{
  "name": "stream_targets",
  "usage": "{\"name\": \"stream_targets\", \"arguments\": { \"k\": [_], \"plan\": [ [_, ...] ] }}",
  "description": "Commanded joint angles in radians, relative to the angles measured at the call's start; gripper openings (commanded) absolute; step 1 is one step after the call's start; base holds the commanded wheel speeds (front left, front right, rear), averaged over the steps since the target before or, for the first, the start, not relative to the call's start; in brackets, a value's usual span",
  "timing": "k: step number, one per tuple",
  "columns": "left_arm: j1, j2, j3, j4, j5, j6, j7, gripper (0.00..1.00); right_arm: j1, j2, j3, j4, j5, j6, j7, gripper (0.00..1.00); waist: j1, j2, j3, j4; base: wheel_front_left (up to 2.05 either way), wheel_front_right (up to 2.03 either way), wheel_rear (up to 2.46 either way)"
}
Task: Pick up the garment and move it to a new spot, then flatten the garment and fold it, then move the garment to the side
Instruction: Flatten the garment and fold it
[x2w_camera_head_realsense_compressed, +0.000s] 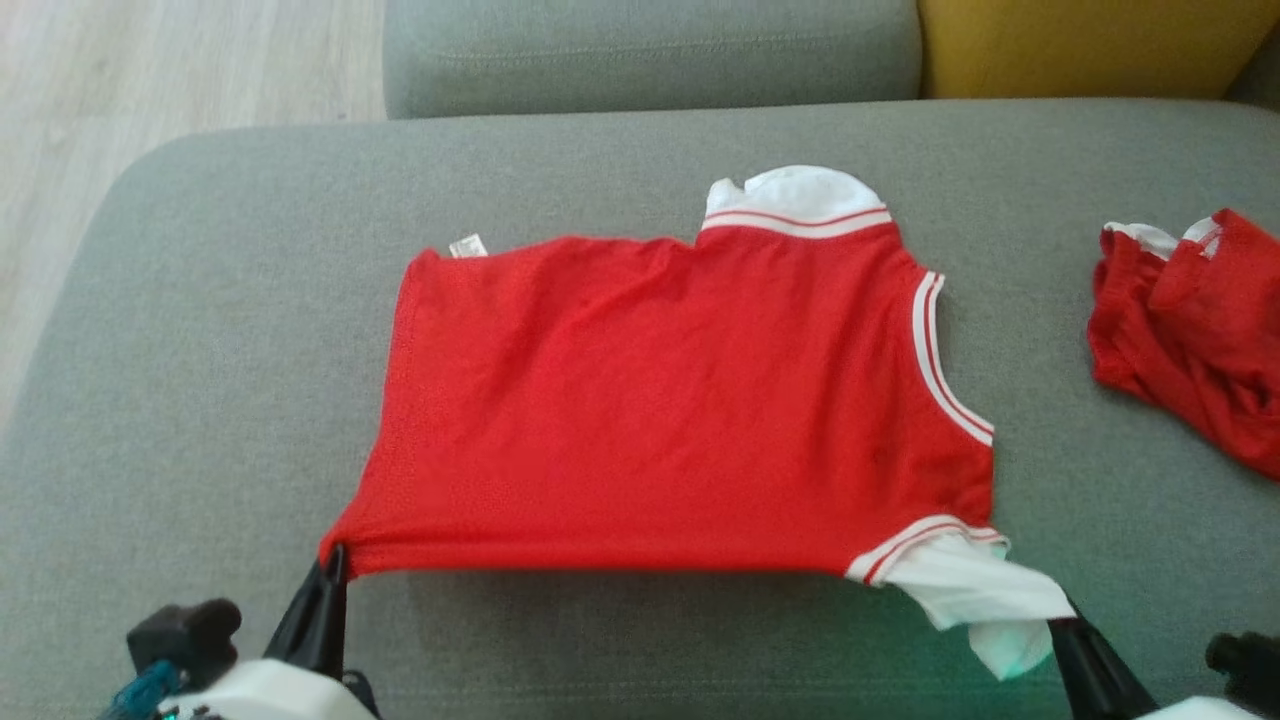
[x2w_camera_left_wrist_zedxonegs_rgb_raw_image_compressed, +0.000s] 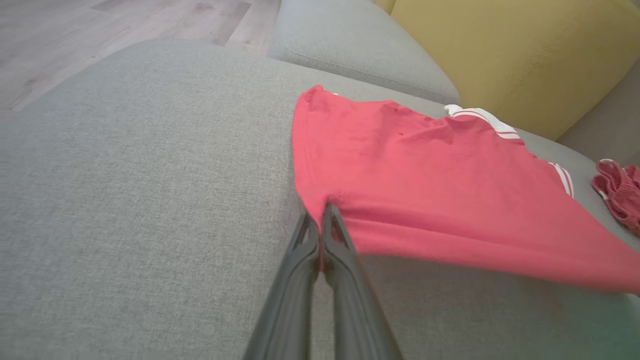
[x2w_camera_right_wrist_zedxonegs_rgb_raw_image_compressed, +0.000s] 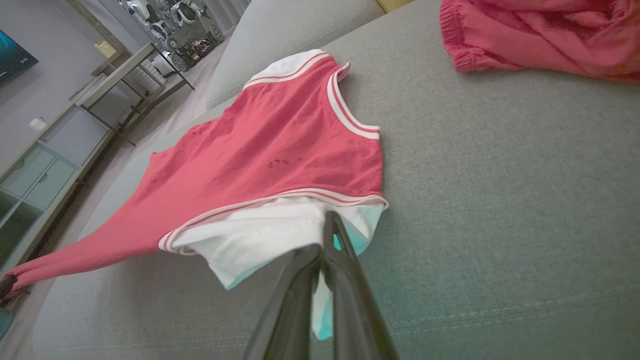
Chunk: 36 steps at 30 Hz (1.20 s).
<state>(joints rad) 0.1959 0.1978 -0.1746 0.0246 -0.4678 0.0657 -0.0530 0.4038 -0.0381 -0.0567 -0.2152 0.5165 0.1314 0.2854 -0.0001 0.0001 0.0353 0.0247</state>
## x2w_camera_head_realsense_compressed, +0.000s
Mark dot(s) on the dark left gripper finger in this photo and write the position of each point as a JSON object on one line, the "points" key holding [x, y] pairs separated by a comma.
{"points": [[315, 630]]}

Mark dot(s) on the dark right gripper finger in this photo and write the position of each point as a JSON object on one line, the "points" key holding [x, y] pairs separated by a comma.
{"points": [[1095, 680]]}

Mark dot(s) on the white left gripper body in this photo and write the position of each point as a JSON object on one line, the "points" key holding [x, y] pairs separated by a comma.
{"points": [[270, 695]]}

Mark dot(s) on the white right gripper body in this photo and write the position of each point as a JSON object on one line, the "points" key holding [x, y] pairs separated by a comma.
{"points": [[1215, 711]]}

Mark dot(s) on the red white sports shorts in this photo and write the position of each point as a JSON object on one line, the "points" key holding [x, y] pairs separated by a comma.
{"points": [[1190, 340]]}

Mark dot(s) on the red white basketball jersey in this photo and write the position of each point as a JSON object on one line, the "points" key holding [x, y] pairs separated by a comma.
{"points": [[650, 400]]}

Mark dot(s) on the grey sofa back cushion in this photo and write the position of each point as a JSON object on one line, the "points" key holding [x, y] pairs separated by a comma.
{"points": [[1262, 85]]}

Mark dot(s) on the yellow sofa back cushion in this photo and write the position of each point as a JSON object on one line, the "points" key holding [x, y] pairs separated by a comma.
{"points": [[1080, 45]]}

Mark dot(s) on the small grey sofa seat cushion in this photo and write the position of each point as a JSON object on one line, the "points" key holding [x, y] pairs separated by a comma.
{"points": [[650, 60]]}

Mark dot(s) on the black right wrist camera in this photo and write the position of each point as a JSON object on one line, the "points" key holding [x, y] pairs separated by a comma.
{"points": [[1250, 670]]}

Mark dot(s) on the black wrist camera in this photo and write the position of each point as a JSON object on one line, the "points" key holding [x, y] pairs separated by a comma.
{"points": [[185, 630], [1250, 670]]}

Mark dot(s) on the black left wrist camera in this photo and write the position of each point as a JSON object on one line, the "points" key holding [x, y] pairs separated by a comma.
{"points": [[185, 630]]}

